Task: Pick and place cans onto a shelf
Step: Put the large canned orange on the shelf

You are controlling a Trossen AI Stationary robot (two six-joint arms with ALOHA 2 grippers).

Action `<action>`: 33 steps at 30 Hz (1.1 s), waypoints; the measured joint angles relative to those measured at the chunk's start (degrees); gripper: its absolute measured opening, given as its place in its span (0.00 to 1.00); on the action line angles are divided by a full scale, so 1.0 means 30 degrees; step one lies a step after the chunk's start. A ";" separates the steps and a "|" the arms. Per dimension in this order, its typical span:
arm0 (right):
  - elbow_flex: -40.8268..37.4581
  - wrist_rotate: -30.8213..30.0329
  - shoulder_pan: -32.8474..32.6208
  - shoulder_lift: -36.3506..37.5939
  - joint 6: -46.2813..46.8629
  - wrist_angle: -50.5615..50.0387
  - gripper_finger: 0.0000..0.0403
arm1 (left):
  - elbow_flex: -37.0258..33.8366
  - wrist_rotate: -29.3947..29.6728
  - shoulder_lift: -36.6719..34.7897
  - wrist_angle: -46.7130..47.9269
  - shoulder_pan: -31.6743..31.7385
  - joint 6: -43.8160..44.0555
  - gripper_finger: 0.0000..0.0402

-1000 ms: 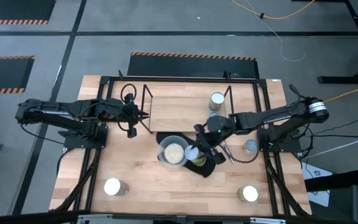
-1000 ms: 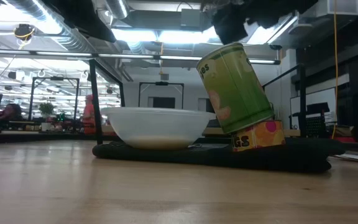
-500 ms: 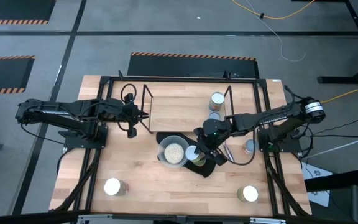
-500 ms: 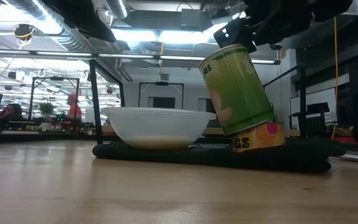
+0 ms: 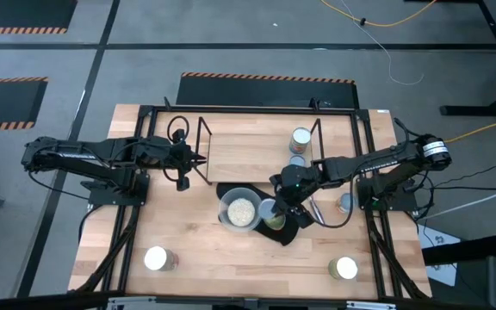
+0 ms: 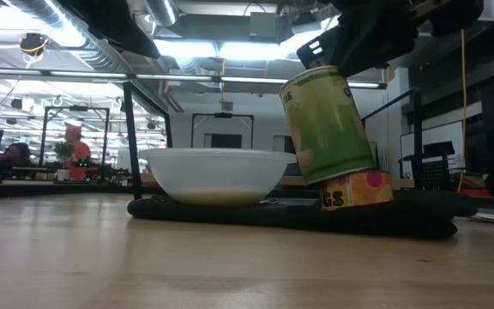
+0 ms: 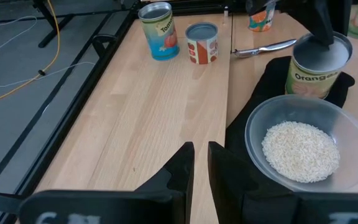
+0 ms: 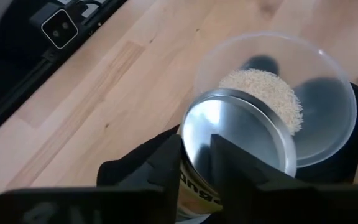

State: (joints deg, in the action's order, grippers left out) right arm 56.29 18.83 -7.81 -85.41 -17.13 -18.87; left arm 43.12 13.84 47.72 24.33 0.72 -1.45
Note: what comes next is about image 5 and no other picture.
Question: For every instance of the black aluminium rig frame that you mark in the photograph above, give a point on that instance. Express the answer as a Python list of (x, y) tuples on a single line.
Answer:
[(252, 110)]

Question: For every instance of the white paper sheet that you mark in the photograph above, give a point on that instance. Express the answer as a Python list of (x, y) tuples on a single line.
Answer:
[(435, 241)]

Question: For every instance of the oranges can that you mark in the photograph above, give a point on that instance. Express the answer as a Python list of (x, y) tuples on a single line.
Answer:
[(345, 202)]

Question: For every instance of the red-orange and teal can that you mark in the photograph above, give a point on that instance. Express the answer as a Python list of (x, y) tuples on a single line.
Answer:
[(157, 258)]

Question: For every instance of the clear plastic bowl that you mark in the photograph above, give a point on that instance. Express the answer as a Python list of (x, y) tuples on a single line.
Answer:
[(226, 215)]

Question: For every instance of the white rice heap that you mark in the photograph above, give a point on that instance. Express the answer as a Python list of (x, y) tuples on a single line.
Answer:
[(241, 212)]

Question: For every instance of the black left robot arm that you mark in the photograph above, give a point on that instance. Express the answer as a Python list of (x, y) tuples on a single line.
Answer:
[(80, 150)]

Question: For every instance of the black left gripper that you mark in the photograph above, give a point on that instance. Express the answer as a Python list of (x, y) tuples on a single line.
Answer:
[(166, 155)]

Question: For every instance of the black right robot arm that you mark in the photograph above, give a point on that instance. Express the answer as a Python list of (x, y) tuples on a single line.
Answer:
[(381, 157)]

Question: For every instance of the yellow-green can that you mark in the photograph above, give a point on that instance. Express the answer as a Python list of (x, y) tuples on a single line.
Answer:
[(345, 268)]

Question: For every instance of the short yellow fruit-print can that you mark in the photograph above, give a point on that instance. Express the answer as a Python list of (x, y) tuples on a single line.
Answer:
[(267, 208)]

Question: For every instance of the silver can opener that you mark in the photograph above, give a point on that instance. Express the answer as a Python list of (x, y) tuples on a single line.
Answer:
[(316, 210)]

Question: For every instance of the black hazard-striped floor mat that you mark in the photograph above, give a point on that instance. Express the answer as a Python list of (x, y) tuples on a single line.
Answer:
[(265, 94), (20, 13), (2, 103)]

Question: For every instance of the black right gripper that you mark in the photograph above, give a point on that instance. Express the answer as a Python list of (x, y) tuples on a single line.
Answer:
[(295, 183)]

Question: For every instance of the black floor stand base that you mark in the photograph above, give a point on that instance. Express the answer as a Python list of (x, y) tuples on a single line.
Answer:
[(480, 109)]

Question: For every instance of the tomatoes can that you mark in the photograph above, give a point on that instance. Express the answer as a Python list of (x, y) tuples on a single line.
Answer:
[(300, 138)]

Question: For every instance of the tall green can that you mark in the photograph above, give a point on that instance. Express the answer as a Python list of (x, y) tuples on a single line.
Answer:
[(276, 223)]

